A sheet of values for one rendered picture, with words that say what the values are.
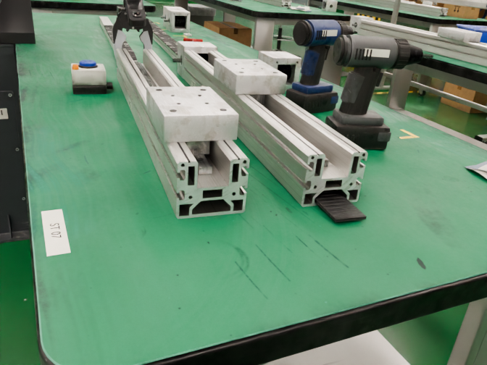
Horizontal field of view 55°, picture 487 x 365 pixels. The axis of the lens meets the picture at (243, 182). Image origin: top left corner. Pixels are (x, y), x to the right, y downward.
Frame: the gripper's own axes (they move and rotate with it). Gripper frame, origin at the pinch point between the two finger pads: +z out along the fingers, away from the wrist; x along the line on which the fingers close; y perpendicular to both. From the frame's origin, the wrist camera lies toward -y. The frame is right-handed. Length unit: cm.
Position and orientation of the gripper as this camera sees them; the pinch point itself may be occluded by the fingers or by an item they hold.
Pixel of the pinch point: (133, 59)
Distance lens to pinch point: 142.6
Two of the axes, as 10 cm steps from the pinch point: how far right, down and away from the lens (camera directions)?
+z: -0.8, 9.0, 4.2
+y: -3.3, -4.2, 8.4
